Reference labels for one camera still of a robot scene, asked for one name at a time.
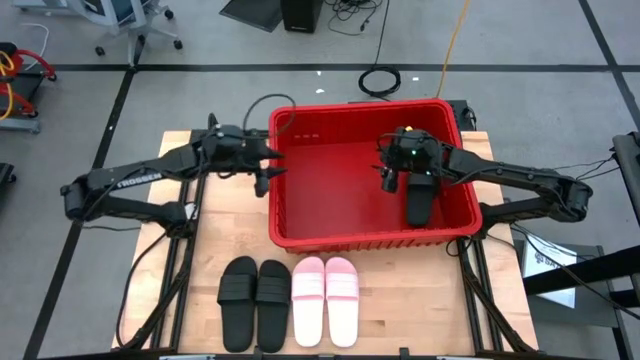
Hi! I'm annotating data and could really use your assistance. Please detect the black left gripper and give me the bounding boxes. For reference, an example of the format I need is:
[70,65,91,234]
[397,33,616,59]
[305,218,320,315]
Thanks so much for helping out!
[201,124,290,182]

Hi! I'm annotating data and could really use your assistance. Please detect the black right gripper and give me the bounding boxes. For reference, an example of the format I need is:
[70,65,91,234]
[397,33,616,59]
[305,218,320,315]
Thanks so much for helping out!
[378,126,445,177]

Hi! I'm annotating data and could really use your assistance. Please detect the pink slide sandal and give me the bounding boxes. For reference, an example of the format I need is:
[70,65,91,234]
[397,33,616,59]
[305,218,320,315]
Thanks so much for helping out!
[291,256,327,348]
[324,256,360,349]

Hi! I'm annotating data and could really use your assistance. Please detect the red plastic bin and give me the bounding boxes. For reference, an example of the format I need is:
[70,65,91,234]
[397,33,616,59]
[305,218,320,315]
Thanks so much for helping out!
[268,98,484,255]

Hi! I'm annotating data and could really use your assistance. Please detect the black mesh box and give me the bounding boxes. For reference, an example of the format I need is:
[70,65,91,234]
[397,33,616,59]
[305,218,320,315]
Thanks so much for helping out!
[444,99,477,132]

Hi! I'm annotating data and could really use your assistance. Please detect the black computer tower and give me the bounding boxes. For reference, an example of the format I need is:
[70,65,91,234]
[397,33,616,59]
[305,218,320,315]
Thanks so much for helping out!
[279,0,325,35]

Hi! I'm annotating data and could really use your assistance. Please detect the black floor mat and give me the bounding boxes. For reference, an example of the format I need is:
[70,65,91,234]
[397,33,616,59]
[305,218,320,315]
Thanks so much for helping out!
[218,0,284,34]

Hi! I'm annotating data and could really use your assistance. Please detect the white paper sheet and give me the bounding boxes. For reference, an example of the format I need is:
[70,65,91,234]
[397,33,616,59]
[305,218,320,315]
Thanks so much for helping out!
[521,234,579,310]

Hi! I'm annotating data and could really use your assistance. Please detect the grey office chair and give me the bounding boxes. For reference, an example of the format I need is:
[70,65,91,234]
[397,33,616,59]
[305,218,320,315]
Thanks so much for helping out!
[64,0,184,67]

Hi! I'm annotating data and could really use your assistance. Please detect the black metal beam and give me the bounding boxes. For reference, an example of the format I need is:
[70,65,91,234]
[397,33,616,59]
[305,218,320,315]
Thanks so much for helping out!
[522,244,640,297]

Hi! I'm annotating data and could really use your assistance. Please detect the grey side stand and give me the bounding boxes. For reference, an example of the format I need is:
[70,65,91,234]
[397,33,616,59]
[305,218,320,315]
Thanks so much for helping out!
[512,238,624,331]

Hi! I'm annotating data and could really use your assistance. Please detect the red and black cart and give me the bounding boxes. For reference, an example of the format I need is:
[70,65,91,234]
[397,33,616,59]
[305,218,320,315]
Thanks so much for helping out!
[0,42,58,135]

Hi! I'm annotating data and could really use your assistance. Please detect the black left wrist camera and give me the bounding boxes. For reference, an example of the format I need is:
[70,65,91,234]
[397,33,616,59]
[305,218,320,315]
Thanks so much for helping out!
[253,172,272,199]

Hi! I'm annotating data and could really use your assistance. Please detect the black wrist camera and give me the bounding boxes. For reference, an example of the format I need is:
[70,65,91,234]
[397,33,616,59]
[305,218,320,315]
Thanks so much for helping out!
[253,172,272,199]
[380,167,401,195]

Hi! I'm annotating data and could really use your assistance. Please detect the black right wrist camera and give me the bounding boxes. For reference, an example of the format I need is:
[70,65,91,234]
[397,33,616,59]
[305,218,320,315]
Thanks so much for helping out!
[380,167,401,195]

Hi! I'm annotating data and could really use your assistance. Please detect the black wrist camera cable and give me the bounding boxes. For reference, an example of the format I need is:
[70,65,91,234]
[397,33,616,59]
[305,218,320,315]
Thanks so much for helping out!
[242,93,297,144]

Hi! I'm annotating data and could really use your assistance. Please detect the coiled black cable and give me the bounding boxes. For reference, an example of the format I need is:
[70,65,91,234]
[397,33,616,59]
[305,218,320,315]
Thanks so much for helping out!
[357,65,403,99]

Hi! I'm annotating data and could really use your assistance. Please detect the yellow floor cable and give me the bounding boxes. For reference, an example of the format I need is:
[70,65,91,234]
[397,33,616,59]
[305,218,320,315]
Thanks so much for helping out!
[433,0,472,100]

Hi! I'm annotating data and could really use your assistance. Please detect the thin black floor cable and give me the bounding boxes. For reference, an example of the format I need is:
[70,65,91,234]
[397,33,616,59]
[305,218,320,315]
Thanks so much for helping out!
[373,0,391,69]

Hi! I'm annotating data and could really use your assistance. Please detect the tangled black cables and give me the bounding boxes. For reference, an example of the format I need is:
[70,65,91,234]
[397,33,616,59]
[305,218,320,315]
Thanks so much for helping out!
[323,0,385,37]

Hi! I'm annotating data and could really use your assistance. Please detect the black arm base cable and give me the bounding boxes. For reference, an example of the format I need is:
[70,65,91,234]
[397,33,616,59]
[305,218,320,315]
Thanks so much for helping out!
[115,230,169,349]

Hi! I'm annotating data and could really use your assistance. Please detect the white cable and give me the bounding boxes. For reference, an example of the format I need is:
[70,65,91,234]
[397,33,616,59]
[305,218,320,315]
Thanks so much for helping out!
[19,22,51,71]

